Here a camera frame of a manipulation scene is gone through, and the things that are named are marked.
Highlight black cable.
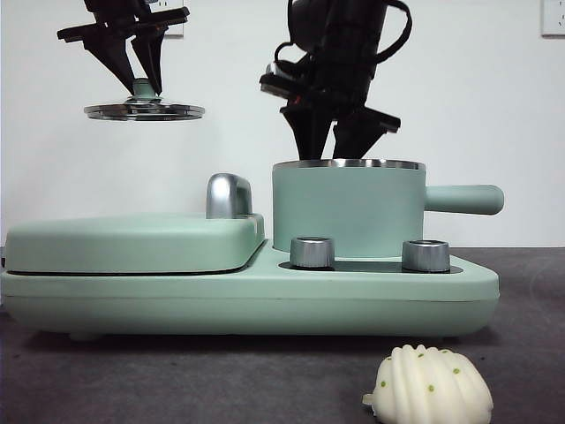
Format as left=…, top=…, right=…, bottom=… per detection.
left=374, top=0, right=415, bottom=61
left=273, top=41, right=313, bottom=67

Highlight glass lid with green knob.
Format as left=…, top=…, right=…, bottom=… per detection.
left=83, top=78, right=207, bottom=122

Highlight mint green handled pot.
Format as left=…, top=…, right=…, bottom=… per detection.
left=271, top=157, right=505, bottom=260

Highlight mint green breakfast machine base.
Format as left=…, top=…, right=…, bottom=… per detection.
left=1, top=250, right=501, bottom=342

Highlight silver control knob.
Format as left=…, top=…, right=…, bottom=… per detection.
left=290, top=237, right=335, bottom=269
left=401, top=239, right=452, bottom=272

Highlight pale grey camera box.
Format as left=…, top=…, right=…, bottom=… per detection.
left=263, top=61, right=292, bottom=79

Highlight white wall socket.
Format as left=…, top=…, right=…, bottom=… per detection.
left=147, top=0, right=185, bottom=39
left=541, top=0, right=565, bottom=38

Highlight mint green griddle lid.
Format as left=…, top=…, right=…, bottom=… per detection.
left=4, top=173, right=268, bottom=272

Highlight pleated white bun green dots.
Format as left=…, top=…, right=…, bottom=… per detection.
left=361, top=345, right=494, bottom=419

